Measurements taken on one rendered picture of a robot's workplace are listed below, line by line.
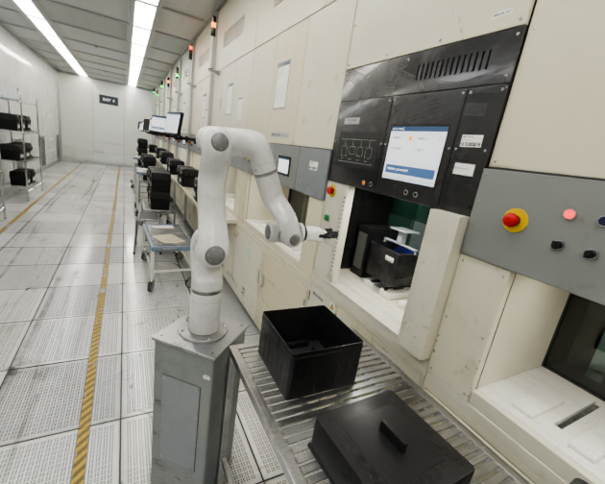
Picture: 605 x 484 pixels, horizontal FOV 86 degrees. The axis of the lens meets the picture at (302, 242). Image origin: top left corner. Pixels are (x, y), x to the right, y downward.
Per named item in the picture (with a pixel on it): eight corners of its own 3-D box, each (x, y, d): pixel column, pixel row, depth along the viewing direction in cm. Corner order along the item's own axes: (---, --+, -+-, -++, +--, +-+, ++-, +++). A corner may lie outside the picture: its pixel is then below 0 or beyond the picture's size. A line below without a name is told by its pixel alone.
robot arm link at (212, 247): (222, 255, 132) (231, 271, 119) (191, 257, 127) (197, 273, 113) (228, 128, 118) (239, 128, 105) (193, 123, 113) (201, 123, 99)
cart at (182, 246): (138, 259, 392) (139, 221, 380) (182, 257, 419) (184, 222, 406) (147, 293, 313) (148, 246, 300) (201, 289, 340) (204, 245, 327)
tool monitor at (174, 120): (163, 140, 412) (164, 110, 403) (203, 146, 437) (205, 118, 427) (166, 142, 378) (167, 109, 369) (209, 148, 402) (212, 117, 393)
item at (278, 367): (318, 340, 138) (324, 304, 134) (355, 384, 115) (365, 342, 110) (256, 350, 125) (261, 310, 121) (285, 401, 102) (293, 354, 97)
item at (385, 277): (362, 277, 182) (374, 223, 174) (389, 276, 192) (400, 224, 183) (392, 296, 161) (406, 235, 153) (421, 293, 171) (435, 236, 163)
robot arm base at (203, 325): (168, 334, 127) (170, 291, 122) (197, 314, 144) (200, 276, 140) (210, 349, 122) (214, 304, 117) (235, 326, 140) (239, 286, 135)
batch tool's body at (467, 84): (285, 393, 212) (337, 67, 161) (392, 366, 257) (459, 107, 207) (371, 535, 138) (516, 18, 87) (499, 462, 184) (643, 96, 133)
